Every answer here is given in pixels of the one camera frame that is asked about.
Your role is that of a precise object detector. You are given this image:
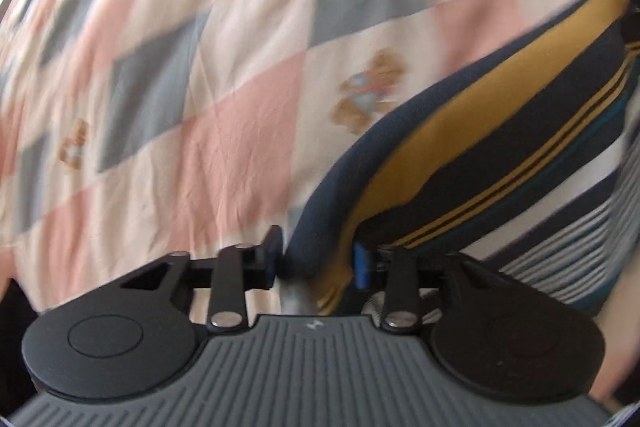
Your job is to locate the navy teal striped sweater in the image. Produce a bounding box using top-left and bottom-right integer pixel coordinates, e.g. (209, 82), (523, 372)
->
(281, 0), (639, 314)

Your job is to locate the pink grey checkered bedsheet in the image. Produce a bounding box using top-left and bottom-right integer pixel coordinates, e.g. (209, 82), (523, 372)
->
(1, 0), (575, 311)

